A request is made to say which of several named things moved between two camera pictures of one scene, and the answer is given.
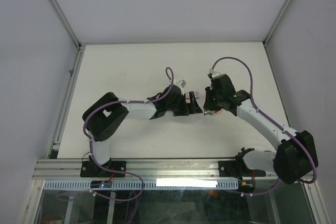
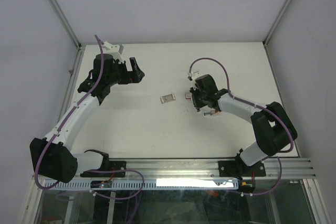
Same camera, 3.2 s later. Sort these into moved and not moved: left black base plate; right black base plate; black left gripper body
Moved: black left gripper body
Not moved: right black base plate; left black base plate
